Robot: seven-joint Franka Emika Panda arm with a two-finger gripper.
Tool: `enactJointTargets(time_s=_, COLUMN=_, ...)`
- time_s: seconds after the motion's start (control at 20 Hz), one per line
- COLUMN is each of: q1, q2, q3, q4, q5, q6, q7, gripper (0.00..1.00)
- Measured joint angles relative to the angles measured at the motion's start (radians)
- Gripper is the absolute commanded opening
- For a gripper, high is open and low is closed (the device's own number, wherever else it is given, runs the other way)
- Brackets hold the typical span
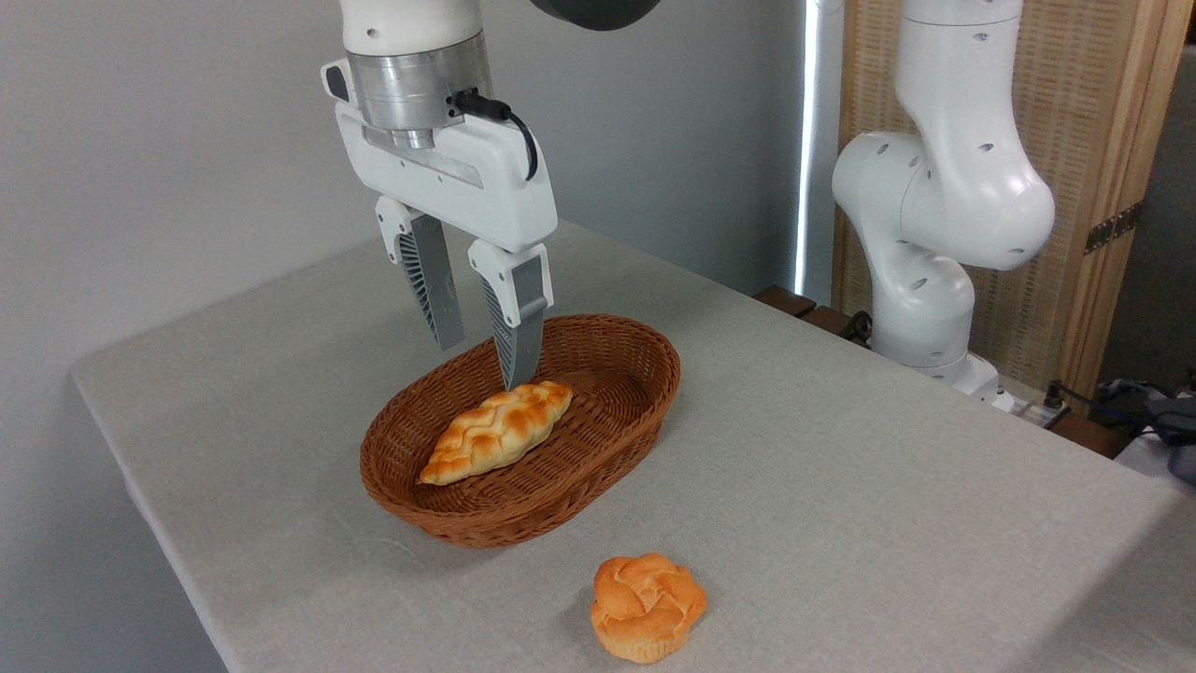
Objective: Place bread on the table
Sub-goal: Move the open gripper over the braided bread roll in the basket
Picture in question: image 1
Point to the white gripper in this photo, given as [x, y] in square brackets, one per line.
[448, 182]

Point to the long braided bread loaf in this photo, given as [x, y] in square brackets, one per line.
[495, 432]

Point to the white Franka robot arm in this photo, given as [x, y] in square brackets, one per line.
[934, 187]

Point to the round knotted bread roll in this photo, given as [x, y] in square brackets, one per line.
[647, 608]

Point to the brown oval wicker basket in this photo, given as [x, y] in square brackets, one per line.
[523, 509]

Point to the bright vertical light strip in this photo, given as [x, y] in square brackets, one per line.
[807, 140]

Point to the white power strip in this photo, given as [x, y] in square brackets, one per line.
[1023, 408]

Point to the metal screen hinge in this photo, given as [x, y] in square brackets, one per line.
[1112, 227]

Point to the wooden woven folding screen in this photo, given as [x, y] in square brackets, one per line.
[1093, 112]

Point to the dark grey bundle of gear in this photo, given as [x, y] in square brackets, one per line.
[1163, 421]

